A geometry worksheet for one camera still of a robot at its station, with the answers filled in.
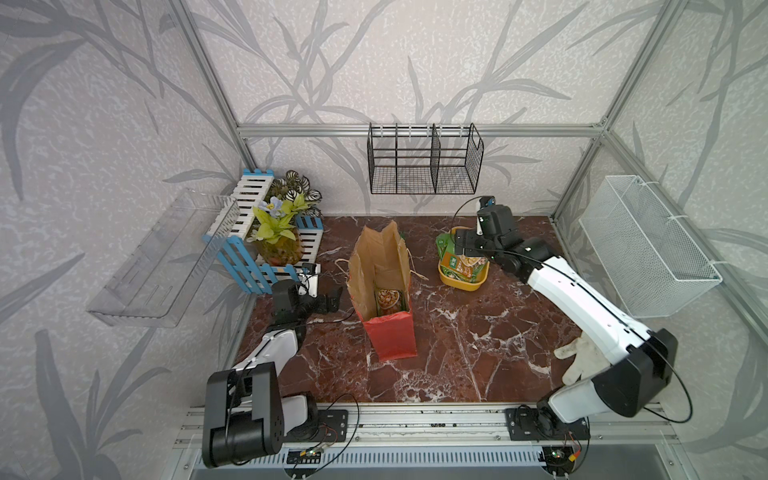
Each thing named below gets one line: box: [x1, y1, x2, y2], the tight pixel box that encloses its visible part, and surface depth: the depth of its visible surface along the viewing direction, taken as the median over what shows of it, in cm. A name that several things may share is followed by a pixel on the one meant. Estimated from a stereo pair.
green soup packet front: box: [374, 288, 407, 317], surface depth 97 cm
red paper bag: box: [348, 220, 418, 362], surface depth 84 cm
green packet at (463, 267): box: [440, 252, 488, 283], surface depth 100 cm
